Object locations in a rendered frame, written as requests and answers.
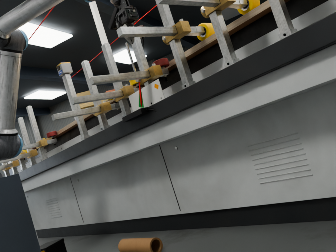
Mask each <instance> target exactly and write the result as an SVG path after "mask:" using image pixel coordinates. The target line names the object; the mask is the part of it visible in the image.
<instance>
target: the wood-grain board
mask: <svg viewBox="0 0 336 252"><path fill-rule="evenodd" d="M270 12H272V8H271V5H270V3H269V0H268V1H266V2H264V3H263V4H261V5H260V6H258V7H256V8H255V9H253V10H252V11H250V12H248V13H247V14H245V15H244V16H242V17H240V18H239V19H237V20H236V21H234V22H232V23H231V24H229V25H228V26H226V27H227V30H228V33H229V36H231V35H233V34H235V33H236V32H238V31H240V30H241V29H243V28H245V27H247V26H248V25H250V24H252V23H253V22H255V21H257V20H258V19H260V18H262V17H263V16H265V15H267V14H269V13H270ZM218 43H219V42H218V39H217V36H216V34H213V35H212V36H210V37H208V38H207V39H205V40H204V41H202V42H200V43H199V44H197V45H196V46H194V47H192V48H191V49H189V50H187V51H186V52H185V53H184V54H185V57H186V60H187V61H189V60H191V59H192V58H194V57H196V56H197V55H199V54H201V53H203V52H204V51H206V50H208V49H209V48H211V47H213V46H214V45H216V44H218ZM169 64H170V66H169V67H167V68H166V69H168V71H169V72H170V71H172V70H174V69H175V68H177V64H176V61H175V59H173V60H171V61H170V62H169ZM106 102H110V104H111V105H112V104H115V103H116V102H115V101H114V100H107V101H106ZM92 117H94V114H88V115H83V118H84V122H86V121H87V120H89V119H91V118H92ZM77 126H78V123H77V120H75V121H74V122H72V123H71V124H69V125H67V126H66V127H64V128H63V129H61V130H59V131H58V132H57V136H55V137H54V139H57V138H59V137H60V136H62V135H64V134H65V133H67V132H69V131H70V130H72V129H74V128H76V127H77Z"/></svg>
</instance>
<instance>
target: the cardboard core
mask: <svg viewBox="0 0 336 252"><path fill-rule="evenodd" d="M118 249H119V251H120V252H162V250H163V242H162V241H161V239H159V238H157V237H156V238H130V239H122V240H121V241H120V242H119V245H118Z"/></svg>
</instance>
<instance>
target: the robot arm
mask: <svg viewBox="0 0 336 252"><path fill-rule="evenodd" d="M63 1H65V0H27V1H25V2H23V3H22V4H20V5H19V6H17V7H16V8H14V9H13V10H11V11H10V12H8V13H7V14H5V15H3V16H2V17H0V161H4V160H10V159H13V158H16V157H18V156H19V155H20V154H21V152H22V150H23V149H22V148H23V140H22V138H21V137H20V135H18V131H17V130H16V129H15V124H16V114H17V104H18V94H19V84H20V74H21V64H22V55H23V51H25V50H26V49H27V48H28V45H29V39H28V36H27V35H26V33H25V32H24V31H22V30H20V29H19V28H20V27H22V26H24V25H25V24H27V23H29V22H30V21H32V20H34V19H35V18H37V17H38V16H40V15H42V14H43V13H45V12H47V11H48V10H50V9H51V8H53V7H55V6H56V5H58V4H60V3H61V2H63ZM110 2H111V3H112V4H113V5H114V6H115V9H114V12H113V15H112V18H111V20H110V23H109V26H108V28H109V29H110V30H115V31H117V30H118V29H119V28H120V27H135V26H134V24H133V23H135V22H136V21H137V20H138V19H139V14H138V11H137V8H135V7H133V6H131V5H130V2H129V0H110ZM125 39H126V40H127V41H128V42H129V43H130V44H131V45H133V44H134V42H135V37H125Z"/></svg>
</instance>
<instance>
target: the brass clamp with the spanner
mask: <svg viewBox="0 0 336 252"><path fill-rule="evenodd" d="M145 71H149V73H150V77H149V78H147V79H142V80H141V82H140V84H141V85H145V84H144V83H146V82H148V81H154V80H156V79H157V78H159V77H161V76H162V75H163V71H162V68H161V66H160V65H155V66H152V67H150V68H148V69H147V70H145Z"/></svg>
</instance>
